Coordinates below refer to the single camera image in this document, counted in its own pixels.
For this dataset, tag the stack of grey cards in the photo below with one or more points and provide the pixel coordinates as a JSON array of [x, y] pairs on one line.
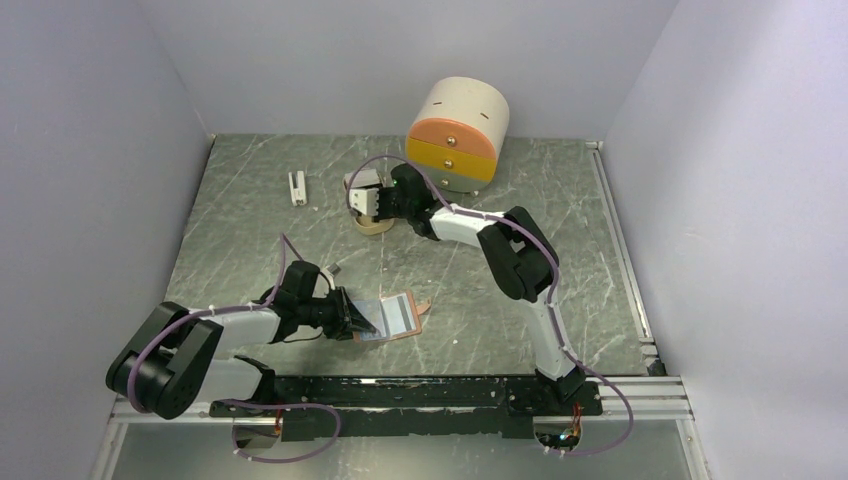
[[366, 178]]

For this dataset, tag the beige oval tray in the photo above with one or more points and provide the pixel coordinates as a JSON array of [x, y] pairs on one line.
[[370, 226]]

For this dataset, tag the round three-drawer organizer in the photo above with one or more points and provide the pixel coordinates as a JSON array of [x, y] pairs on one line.
[[458, 134]]

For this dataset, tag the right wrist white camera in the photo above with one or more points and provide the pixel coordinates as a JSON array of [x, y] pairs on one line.
[[364, 201]]

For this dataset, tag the aluminium frame rail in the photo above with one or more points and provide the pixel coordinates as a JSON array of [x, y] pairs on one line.
[[631, 404]]

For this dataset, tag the pink card holder wallet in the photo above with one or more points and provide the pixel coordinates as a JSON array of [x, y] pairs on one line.
[[372, 311]]

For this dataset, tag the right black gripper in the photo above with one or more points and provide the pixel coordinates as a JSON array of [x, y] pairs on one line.
[[382, 192]]

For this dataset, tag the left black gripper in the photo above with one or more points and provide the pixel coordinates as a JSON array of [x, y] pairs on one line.
[[347, 318]]

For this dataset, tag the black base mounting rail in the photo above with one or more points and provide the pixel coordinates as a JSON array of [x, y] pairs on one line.
[[509, 405]]

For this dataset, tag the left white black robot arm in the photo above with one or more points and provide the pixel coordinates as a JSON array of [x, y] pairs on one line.
[[179, 357]]

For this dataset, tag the small white clip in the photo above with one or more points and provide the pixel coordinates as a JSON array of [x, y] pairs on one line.
[[297, 188]]

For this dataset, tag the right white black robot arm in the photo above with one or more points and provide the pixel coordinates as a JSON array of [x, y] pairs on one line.
[[521, 260]]

